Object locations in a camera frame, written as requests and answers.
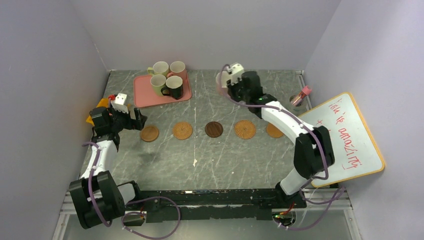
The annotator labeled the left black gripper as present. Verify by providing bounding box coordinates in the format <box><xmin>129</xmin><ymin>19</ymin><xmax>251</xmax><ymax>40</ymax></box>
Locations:
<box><xmin>108</xmin><ymin>102</ymin><xmax>147</xmax><ymax>133</ymax></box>

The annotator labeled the light wooden coaster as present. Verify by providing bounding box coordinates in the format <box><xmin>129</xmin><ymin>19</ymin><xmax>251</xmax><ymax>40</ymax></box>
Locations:
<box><xmin>140</xmin><ymin>125</ymin><xmax>160</xmax><ymax>143</ymax></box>

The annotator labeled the pink mug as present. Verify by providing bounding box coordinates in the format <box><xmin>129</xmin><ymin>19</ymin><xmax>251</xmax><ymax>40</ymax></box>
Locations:
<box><xmin>168</xmin><ymin>61</ymin><xmax>187</xmax><ymax>79</ymax></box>
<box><xmin>215</xmin><ymin>71</ymin><xmax>229</xmax><ymax>96</ymax></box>

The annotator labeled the woven coaster light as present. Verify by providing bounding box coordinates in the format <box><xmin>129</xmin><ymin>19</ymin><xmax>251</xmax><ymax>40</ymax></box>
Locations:
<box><xmin>234</xmin><ymin>119</ymin><xmax>256</xmax><ymax>140</ymax></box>

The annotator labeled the woven coaster tan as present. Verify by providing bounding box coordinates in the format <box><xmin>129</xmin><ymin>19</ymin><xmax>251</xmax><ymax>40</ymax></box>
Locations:
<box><xmin>172</xmin><ymin>121</ymin><xmax>193</xmax><ymax>140</ymax></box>

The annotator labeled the black mug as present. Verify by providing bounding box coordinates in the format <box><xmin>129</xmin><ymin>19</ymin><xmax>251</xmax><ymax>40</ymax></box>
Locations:
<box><xmin>161</xmin><ymin>75</ymin><xmax>184</xmax><ymax>100</ymax></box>

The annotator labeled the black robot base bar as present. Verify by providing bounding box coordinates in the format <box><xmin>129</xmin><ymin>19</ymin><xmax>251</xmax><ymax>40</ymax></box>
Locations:
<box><xmin>124</xmin><ymin>188</ymin><xmax>307</xmax><ymax>223</ymax></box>

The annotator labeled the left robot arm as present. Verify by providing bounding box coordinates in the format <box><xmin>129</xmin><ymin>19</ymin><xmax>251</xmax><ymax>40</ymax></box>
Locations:
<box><xmin>69</xmin><ymin>106</ymin><xmax>148</xmax><ymax>229</ymax></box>

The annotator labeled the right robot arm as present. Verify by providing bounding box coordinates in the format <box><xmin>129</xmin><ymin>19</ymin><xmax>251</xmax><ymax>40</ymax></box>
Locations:
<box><xmin>217</xmin><ymin>68</ymin><xmax>335</xmax><ymax>208</ymax></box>

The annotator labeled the dark brown wooden coaster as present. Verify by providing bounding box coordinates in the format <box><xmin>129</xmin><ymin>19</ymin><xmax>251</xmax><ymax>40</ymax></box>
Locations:
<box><xmin>204</xmin><ymin>121</ymin><xmax>224</xmax><ymax>138</ymax></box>

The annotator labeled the pink serving tray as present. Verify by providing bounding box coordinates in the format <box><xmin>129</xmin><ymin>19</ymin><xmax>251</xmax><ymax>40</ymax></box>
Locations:
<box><xmin>133</xmin><ymin>71</ymin><xmax>193</xmax><ymax>109</ymax></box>

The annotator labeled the yellow plastic bin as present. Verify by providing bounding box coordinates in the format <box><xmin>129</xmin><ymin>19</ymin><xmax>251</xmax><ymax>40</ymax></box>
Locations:
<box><xmin>86</xmin><ymin>98</ymin><xmax>109</xmax><ymax>126</ymax></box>

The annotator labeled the green mug front middle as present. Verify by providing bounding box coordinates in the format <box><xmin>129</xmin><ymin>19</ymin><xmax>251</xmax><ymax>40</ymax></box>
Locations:
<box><xmin>150</xmin><ymin>74</ymin><xmax>167</xmax><ymax>97</ymax></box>

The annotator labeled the green mug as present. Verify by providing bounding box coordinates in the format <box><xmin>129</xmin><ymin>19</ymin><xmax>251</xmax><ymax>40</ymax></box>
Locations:
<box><xmin>150</xmin><ymin>74</ymin><xmax>167</xmax><ymax>97</ymax></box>
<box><xmin>147</xmin><ymin>61</ymin><xmax>170</xmax><ymax>77</ymax></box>

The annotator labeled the glass jar with markers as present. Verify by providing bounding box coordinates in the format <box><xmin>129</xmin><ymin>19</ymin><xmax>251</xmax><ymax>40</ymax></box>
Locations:
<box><xmin>290</xmin><ymin>85</ymin><xmax>312</xmax><ymax>107</ymax></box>

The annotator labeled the green mug back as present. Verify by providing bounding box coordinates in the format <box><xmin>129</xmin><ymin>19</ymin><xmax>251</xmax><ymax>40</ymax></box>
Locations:
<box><xmin>147</xmin><ymin>61</ymin><xmax>170</xmax><ymax>77</ymax></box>

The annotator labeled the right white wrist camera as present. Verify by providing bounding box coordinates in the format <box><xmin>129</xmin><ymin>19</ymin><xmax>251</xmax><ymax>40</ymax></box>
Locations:
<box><xmin>217</xmin><ymin>62</ymin><xmax>245</xmax><ymax>88</ymax></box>

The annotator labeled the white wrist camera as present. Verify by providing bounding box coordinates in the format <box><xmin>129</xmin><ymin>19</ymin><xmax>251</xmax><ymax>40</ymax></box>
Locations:
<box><xmin>108</xmin><ymin>93</ymin><xmax>130</xmax><ymax>115</ymax></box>
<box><xmin>217</xmin><ymin>62</ymin><xmax>245</xmax><ymax>88</ymax></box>

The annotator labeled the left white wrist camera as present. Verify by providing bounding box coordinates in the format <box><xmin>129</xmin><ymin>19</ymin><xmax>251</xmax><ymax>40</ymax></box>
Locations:
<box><xmin>108</xmin><ymin>93</ymin><xmax>130</xmax><ymax>115</ymax></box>

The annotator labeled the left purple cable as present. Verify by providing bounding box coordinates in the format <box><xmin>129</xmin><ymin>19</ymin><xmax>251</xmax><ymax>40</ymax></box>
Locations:
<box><xmin>82</xmin><ymin>141</ymin><xmax>182</xmax><ymax>240</ymax></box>

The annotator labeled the purple cable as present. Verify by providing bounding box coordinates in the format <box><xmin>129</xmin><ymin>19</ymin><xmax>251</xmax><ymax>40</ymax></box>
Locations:
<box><xmin>82</xmin><ymin>141</ymin><xmax>182</xmax><ymax>240</ymax></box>
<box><xmin>220</xmin><ymin>63</ymin><xmax>347</xmax><ymax>232</ymax></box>

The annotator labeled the whiteboard with yellow frame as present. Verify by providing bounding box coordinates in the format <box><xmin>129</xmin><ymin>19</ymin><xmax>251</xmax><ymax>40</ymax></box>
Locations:
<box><xmin>299</xmin><ymin>92</ymin><xmax>385</xmax><ymax>188</ymax></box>

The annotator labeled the aluminium rail frame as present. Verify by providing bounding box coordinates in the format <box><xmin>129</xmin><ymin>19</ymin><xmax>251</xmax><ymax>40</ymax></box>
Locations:
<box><xmin>51</xmin><ymin>187</ymin><xmax>363</xmax><ymax>240</ymax></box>

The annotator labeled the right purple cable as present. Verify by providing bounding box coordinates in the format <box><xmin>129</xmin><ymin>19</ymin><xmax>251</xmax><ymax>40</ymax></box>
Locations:
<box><xmin>220</xmin><ymin>63</ymin><xmax>347</xmax><ymax>232</ymax></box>

